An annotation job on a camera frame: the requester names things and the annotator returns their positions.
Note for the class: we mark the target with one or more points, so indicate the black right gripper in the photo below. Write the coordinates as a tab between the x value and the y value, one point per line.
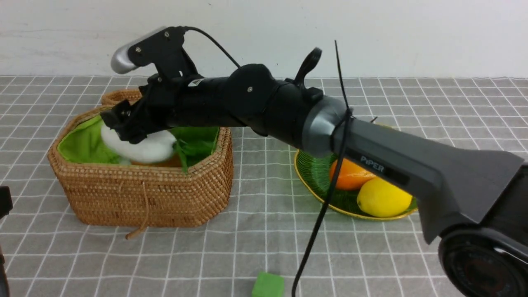
161	107

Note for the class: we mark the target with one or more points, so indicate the white radish green leaves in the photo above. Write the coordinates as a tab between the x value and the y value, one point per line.
192	145

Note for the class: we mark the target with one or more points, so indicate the orange mango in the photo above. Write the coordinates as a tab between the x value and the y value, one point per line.
351	177

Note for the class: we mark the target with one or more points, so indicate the yellow lemon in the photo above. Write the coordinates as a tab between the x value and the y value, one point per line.
381	199

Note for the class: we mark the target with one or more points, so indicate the brown potato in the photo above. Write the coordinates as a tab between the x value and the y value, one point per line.
173	161

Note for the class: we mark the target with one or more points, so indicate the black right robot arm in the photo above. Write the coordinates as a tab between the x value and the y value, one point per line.
474	200

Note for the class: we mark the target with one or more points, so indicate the woven rattan basket lid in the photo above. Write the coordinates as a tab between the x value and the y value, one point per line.
117	96

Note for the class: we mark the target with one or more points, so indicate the woven rattan basket green lining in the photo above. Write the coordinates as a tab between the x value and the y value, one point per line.
116	195

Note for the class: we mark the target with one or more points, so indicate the grey checked tablecloth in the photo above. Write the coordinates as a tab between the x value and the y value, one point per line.
49	253

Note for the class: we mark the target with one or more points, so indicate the green leaf-shaped glass plate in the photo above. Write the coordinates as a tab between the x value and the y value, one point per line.
314	174

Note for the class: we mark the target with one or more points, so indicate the green foam cube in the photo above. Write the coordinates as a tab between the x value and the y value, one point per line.
268	285

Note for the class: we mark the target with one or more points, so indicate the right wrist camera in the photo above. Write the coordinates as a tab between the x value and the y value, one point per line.
163	48

